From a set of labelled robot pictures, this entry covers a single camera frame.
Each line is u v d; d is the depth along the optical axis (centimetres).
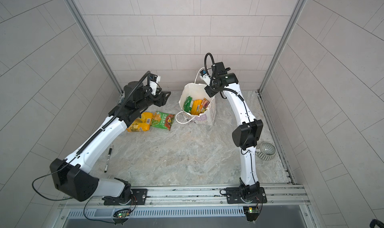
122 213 64
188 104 94
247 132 52
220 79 61
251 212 68
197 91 89
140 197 71
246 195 64
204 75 77
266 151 86
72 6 74
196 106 93
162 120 96
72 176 38
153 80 62
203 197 74
